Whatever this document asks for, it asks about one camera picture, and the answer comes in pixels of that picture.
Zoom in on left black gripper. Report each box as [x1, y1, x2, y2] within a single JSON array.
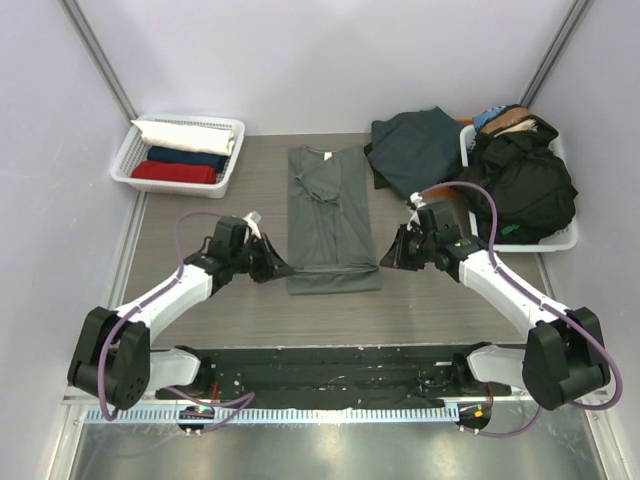
[[231, 233, 294, 284]]

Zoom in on grey t shirt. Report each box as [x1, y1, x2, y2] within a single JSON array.
[[287, 146, 382, 296]]

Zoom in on white plastic basket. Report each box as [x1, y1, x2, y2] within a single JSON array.
[[459, 125, 578, 253], [111, 114, 245, 199]]

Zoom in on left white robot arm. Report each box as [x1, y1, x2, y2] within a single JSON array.
[[68, 212, 294, 421]]

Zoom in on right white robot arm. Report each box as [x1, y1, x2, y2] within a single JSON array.
[[380, 201, 611, 410]]

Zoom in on dark teal t shirt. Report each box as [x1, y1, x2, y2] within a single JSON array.
[[364, 107, 464, 199]]

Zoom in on white rolled t shirt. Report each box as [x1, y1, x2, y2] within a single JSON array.
[[131, 120, 235, 156]]

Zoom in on black clothes pile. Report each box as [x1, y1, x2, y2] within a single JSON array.
[[453, 113, 578, 244]]

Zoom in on red rolled t shirt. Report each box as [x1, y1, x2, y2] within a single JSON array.
[[131, 160, 217, 184]]

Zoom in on navy rolled t shirt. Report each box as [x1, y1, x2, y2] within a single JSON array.
[[147, 146, 229, 172]]

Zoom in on blue and tan clothes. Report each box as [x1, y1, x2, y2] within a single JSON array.
[[472, 104, 532, 135]]

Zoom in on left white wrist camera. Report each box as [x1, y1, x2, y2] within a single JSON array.
[[243, 211, 262, 239]]

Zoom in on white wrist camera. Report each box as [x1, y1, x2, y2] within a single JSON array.
[[406, 192, 426, 230], [243, 211, 262, 239]]

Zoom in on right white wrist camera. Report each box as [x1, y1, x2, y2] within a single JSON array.
[[406, 192, 426, 230]]

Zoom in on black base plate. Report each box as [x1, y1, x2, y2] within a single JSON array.
[[184, 345, 512, 410]]

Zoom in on slotted white cable duct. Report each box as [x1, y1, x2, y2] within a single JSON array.
[[112, 404, 459, 426]]

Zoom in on right aluminium frame post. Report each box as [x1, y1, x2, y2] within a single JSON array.
[[520, 0, 595, 107]]

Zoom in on aluminium frame post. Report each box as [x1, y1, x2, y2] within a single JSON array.
[[59, 0, 138, 120], [520, 0, 595, 107]]

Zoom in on left aluminium frame post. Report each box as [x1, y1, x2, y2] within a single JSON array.
[[59, 0, 138, 120]]

